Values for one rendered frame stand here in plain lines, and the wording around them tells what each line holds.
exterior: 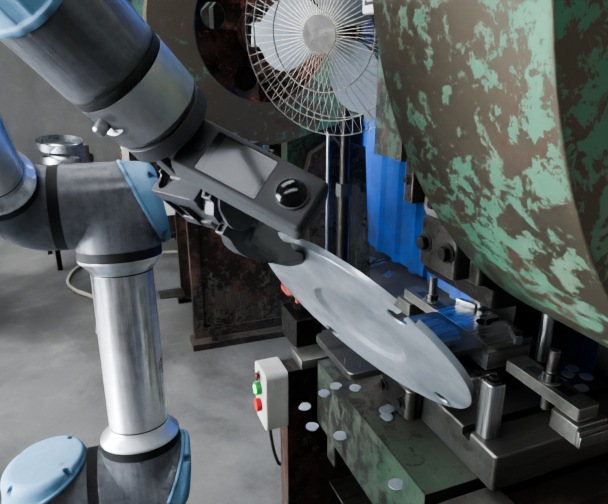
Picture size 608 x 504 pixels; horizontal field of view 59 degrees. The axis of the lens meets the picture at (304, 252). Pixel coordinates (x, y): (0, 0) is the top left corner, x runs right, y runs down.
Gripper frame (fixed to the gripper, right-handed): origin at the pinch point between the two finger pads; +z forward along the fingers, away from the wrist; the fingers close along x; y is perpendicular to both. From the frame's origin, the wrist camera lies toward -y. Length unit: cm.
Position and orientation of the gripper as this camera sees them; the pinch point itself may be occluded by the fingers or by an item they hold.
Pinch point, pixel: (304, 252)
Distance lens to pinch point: 53.9
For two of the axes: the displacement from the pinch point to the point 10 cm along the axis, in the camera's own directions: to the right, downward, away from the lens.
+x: -4.7, 8.4, -2.7
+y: -7.5, -2.2, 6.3
